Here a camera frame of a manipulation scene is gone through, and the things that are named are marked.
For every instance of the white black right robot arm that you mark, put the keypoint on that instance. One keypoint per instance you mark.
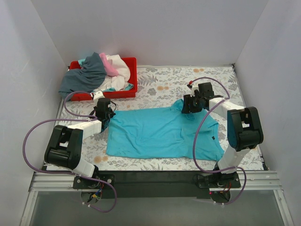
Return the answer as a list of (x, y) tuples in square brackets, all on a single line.
[(244, 131)]

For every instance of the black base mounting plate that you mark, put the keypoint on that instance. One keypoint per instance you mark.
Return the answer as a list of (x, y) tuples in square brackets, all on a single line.
[(149, 184)]

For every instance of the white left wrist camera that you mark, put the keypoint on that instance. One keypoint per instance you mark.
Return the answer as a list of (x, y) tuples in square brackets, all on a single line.
[(96, 96)]

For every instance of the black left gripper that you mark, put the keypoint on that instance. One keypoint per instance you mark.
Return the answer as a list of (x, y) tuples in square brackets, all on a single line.
[(107, 118)]

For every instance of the dark grey t shirt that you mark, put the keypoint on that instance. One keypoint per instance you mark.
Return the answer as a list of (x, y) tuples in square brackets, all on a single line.
[(87, 79)]

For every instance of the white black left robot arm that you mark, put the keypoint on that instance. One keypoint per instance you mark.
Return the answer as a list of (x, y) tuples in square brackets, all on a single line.
[(65, 144)]

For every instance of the turquoise t shirt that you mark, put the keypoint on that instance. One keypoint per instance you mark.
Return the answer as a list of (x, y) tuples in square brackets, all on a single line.
[(163, 133)]

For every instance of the white t shirt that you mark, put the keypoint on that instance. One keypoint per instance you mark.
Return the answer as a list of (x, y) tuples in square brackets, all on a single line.
[(118, 74)]

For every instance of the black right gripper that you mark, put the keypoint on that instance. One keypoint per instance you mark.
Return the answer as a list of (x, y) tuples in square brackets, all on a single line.
[(188, 107)]

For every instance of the floral patterned table mat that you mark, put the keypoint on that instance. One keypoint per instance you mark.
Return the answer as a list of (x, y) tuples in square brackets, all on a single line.
[(160, 87)]

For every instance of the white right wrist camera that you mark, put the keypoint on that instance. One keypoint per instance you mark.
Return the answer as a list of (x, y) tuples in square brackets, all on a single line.
[(201, 90)]

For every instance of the pink t shirt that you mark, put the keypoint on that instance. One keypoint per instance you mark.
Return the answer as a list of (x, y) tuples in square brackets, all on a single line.
[(110, 70)]

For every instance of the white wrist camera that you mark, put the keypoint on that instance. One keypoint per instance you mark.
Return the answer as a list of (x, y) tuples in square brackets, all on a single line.
[(96, 96), (201, 90)]

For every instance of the aluminium frame rail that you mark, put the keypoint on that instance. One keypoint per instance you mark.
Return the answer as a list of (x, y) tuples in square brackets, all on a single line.
[(54, 180)]

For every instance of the red plastic bin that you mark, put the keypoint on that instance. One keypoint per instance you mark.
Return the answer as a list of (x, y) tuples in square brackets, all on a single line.
[(98, 72)]

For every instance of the light teal garment in bin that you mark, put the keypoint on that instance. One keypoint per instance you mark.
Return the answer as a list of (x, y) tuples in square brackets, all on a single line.
[(117, 83)]

